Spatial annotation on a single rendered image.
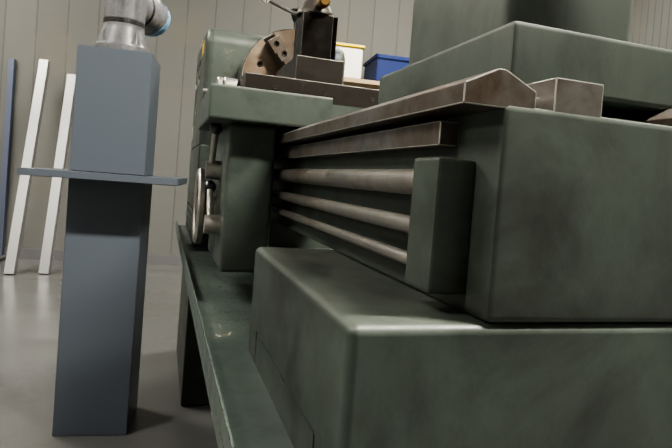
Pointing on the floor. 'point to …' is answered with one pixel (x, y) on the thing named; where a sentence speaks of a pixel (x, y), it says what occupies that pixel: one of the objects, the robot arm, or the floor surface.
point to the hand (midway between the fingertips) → (265, 0)
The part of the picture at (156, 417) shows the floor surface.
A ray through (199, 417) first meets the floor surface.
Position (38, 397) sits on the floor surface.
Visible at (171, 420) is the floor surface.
